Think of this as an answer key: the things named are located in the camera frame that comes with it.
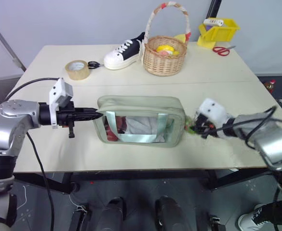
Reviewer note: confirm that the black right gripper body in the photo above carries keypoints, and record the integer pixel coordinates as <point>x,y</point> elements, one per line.
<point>204,126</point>

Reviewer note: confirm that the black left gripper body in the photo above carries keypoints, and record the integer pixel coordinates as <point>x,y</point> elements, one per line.
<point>64,115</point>

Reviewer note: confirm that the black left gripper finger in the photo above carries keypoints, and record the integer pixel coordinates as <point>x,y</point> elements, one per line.
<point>87,111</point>
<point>87,117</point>

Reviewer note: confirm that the green pouch with clear window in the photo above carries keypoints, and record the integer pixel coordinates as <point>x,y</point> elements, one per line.
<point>140,106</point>

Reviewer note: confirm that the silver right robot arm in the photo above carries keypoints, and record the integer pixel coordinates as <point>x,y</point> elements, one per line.
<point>266,139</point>

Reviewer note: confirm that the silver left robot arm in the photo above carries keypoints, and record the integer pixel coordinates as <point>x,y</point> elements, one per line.
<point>9,125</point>

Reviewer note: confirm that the red item inside pouch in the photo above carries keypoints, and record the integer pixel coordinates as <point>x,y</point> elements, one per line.
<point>110,136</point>

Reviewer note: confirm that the white cloth inside pouch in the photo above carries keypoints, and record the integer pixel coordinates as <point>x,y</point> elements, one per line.
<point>143,125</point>

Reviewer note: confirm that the brown packing tape roll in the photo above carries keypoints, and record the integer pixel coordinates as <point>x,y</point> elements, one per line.
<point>77,71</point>

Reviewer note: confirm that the black and white sneaker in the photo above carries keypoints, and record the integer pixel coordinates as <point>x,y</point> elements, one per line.
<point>121,56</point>

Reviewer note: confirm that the amber drink bottle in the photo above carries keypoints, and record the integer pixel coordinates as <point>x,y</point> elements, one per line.
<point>270,86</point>

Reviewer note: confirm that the yellow toy in basket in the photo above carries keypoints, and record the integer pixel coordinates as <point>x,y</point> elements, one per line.
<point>166,49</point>

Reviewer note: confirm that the dark rounded shape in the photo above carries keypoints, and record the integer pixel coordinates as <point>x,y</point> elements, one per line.
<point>113,214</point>
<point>169,214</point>

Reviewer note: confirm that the grey metal pole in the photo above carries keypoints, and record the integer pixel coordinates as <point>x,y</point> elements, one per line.
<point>5,42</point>

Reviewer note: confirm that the yellow plastic bin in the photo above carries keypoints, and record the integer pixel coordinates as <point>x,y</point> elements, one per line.
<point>221,32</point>

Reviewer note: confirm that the white sneaker with black leg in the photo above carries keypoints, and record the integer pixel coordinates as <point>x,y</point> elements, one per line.
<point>256,217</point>

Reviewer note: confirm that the black metal pole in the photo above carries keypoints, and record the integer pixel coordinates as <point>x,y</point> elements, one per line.
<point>214,9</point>

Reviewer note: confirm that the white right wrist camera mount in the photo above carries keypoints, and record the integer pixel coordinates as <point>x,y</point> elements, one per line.
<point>213,108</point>

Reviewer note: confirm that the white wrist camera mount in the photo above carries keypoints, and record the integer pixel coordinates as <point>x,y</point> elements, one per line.
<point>58,92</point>
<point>213,108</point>

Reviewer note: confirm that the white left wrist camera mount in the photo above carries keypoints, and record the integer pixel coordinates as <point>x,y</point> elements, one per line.
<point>58,92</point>

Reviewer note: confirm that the black table frame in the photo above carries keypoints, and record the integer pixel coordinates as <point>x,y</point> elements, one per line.
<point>131,176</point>

